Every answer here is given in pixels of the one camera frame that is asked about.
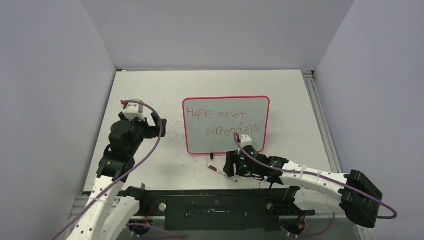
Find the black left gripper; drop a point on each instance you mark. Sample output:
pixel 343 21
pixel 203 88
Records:
pixel 152 131

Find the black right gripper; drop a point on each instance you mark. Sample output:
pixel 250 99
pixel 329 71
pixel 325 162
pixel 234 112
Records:
pixel 233 158

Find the white whiteboard marker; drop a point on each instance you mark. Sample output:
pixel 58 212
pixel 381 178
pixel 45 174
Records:
pixel 225 175

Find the pink framed whiteboard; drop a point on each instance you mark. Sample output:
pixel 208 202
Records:
pixel 211 122

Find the brown marker cap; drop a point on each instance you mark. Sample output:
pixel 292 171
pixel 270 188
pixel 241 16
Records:
pixel 213 168

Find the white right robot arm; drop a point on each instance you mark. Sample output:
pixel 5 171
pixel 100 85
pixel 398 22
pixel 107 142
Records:
pixel 352 194

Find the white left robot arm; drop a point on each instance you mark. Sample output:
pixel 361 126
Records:
pixel 97 221

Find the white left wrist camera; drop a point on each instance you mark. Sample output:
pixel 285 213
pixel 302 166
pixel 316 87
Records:
pixel 133 110

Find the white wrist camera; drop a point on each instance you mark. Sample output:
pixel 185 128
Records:
pixel 243 140
pixel 133 110

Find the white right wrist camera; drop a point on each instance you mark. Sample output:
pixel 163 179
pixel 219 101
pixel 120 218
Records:
pixel 243 140

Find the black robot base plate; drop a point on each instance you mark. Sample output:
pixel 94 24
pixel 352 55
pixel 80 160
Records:
pixel 222 210

